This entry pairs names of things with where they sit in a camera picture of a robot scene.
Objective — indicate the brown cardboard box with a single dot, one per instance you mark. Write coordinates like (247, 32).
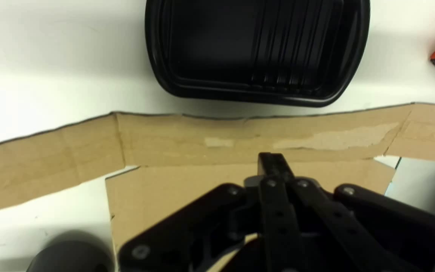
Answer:
(177, 141)

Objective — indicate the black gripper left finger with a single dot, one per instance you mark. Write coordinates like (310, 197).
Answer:
(188, 232)

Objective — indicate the black plastic tray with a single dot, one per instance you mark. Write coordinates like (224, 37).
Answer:
(257, 46)

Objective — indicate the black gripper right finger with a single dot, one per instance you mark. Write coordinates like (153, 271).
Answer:
(378, 227)

